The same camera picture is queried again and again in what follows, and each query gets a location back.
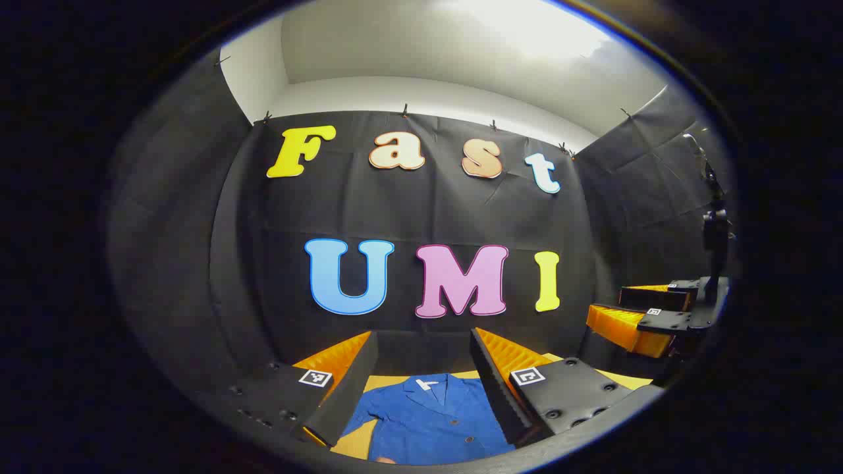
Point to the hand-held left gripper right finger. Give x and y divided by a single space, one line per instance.
497 388

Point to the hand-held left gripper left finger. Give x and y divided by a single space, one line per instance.
346 395

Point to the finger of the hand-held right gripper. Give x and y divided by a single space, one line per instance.
652 299
665 321

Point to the black backdrop cloth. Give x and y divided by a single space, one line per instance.
428 210

